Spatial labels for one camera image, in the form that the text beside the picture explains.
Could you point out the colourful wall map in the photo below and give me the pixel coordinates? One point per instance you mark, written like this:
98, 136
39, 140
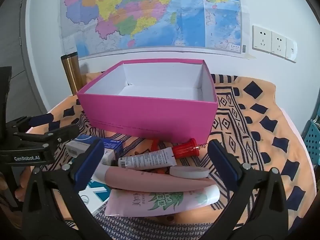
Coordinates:
150, 17

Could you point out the white and teal medicine box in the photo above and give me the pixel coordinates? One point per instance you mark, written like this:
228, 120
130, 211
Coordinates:
96, 197

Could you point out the grey door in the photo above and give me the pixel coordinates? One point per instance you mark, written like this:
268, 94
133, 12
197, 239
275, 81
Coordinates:
22, 42

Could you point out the brown wooden tool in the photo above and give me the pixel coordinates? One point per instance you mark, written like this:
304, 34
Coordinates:
168, 219

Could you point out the pink cardboard box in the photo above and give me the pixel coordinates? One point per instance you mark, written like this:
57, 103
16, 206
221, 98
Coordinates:
150, 115

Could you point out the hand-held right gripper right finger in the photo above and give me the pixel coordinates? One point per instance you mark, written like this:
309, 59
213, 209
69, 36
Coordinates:
222, 167

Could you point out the white tube with black cap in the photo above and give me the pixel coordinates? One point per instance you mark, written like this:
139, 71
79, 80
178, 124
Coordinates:
147, 160

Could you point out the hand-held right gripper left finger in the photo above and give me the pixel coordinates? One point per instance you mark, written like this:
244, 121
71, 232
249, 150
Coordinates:
88, 167

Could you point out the pink tube with green leaves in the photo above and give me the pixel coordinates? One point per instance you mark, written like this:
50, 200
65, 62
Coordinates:
140, 202

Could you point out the white box with blue oval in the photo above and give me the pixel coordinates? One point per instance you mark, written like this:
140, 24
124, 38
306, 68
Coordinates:
80, 145

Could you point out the orange patterned blanket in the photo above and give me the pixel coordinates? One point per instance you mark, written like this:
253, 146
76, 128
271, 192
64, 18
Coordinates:
250, 130

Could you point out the white wall socket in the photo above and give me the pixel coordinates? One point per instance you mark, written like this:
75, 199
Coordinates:
261, 38
278, 43

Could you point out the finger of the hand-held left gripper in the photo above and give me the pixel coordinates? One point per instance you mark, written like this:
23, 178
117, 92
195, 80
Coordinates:
57, 135
40, 120

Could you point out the person's left hand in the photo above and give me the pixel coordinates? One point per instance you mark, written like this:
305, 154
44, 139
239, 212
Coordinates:
22, 182

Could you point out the gold metal thermos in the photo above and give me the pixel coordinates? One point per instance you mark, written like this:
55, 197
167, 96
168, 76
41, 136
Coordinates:
71, 72

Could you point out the dusty pink tube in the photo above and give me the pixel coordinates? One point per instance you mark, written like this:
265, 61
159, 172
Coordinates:
155, 180

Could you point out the blue plastic crate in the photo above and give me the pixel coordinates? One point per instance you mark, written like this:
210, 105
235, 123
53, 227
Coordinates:
312, 140

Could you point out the small blue and white box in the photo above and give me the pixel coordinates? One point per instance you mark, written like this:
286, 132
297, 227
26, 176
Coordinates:
112, 147

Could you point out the person's left forearm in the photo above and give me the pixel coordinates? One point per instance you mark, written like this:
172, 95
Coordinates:
10, 220

